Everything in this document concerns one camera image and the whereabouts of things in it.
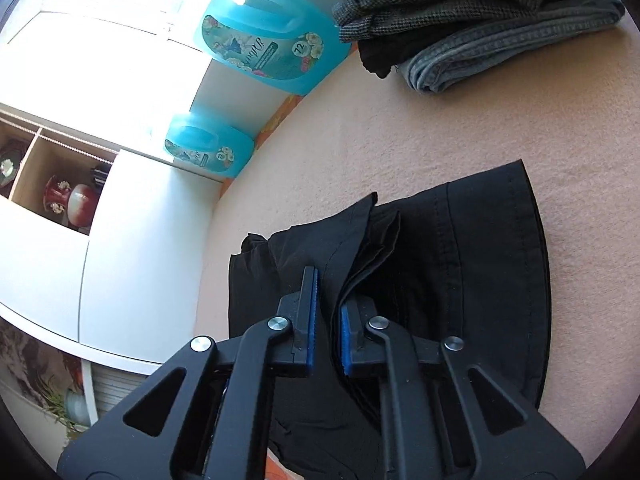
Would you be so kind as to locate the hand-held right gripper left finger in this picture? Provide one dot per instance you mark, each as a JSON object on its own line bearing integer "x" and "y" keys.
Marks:
{"x": 312, "y": 320}

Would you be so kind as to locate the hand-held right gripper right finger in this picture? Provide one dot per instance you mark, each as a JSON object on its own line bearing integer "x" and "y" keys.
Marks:
{"x": 345, "y": 340}

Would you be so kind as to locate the black pants with pink waistband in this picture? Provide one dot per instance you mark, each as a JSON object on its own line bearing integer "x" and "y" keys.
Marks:
{"x": 450, "y": 260}

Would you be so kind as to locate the folded grey tweed pants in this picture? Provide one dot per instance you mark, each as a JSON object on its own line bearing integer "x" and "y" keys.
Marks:
{"x": 425, "y": 0}

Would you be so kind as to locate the white cabinet with wooden niches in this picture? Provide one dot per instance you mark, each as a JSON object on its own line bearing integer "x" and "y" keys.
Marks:
{"x": 130, "y": 260}

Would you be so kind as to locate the large blue detergent bottle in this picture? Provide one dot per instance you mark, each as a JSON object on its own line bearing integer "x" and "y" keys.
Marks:
{"x": 210, "y": 152}
{"x": 265, "y": 35}

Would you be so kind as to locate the beige blanket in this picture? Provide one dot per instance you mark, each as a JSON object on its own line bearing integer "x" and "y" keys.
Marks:
{"x": 425, "y": 130}

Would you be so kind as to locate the pale blue vase with plant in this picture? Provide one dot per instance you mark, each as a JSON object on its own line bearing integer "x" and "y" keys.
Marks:
{"x": 75, "y": 405}

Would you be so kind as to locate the dark books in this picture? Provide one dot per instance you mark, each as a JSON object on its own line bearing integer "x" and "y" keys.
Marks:
{"x": 101, "y": 174}

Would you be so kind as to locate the red and white vase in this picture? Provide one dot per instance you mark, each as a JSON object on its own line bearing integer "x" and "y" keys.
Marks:
{"x": 75, "y": 202}

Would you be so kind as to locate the folded black garment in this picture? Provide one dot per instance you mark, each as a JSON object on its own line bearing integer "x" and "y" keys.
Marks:
{"x": 385, "y": 57}

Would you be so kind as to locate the folded grey-blue jeans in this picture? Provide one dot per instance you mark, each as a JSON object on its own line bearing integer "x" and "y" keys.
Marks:
{"x": 475, "y": 55}

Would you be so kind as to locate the dark decorated jar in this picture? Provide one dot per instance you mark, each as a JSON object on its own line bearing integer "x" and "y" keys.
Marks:
{"x": 10, "y": 167}

